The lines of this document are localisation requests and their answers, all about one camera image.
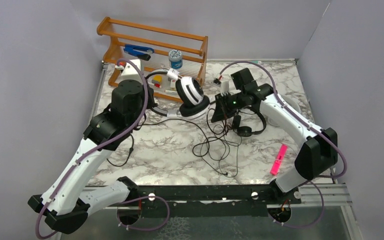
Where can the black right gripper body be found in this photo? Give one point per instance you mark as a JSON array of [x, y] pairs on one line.
[[231, 103]]

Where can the white black gaming headset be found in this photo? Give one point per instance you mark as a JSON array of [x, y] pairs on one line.
[[195, 104]]

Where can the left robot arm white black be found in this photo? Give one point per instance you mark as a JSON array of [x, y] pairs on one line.
[[65, 205]]

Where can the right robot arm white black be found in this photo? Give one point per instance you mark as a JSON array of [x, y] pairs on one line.
[[318, 147]]

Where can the small black on-ear headphones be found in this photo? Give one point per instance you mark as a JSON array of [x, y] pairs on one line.
[[245, 131]]

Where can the small white red box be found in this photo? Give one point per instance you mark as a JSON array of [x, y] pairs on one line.
[[172, 84]]

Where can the red white marker pen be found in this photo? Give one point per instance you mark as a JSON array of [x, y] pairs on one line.
[[158, 85]]

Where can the blue lidded jar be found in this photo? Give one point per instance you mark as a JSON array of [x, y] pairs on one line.
[[175, 58]]

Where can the yellow grey small object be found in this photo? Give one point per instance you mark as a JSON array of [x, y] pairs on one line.
[[157, 79]]

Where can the blue black hand tool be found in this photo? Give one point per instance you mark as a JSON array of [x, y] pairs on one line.
[[140, 52]]

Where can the wooden orange shelf rack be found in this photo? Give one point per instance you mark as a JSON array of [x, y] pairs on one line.
[[152, 46]]

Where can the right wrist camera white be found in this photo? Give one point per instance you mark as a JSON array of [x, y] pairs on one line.
[[224, 87]]

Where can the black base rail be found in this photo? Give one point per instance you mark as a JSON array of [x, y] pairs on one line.
[[195, 201]]

